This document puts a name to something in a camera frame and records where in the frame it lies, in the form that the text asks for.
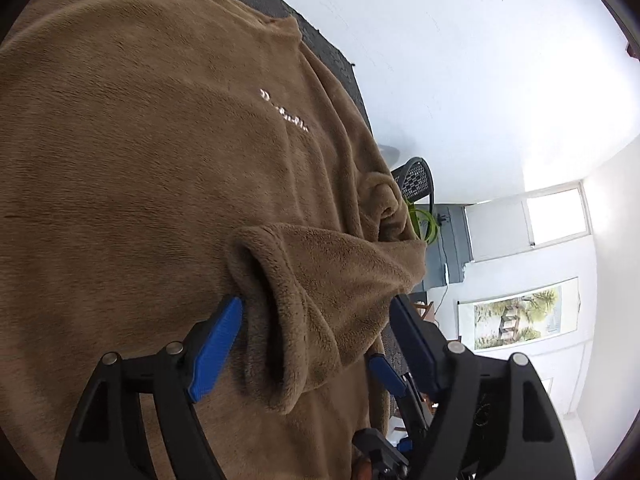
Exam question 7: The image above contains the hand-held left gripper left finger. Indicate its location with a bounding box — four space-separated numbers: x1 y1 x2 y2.
55 296 244 480

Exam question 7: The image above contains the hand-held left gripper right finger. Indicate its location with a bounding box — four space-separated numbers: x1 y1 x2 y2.
389 294 576 480

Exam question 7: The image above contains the brown fleece sweater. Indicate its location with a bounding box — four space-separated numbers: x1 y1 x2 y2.
0 0 428 480

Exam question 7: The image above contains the green bag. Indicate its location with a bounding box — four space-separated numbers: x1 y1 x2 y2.
407 202 441 246

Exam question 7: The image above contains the black mesh chair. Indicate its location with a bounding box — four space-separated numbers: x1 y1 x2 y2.
390 157 436 211

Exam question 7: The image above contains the white framed window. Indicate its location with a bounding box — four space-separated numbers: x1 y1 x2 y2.
465 185 588 261

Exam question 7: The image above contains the dark patterned tablecloth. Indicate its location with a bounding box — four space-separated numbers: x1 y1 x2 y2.
186 0 416 411

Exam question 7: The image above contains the landscape wall poster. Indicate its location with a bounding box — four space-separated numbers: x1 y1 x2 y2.
457 276 581 352

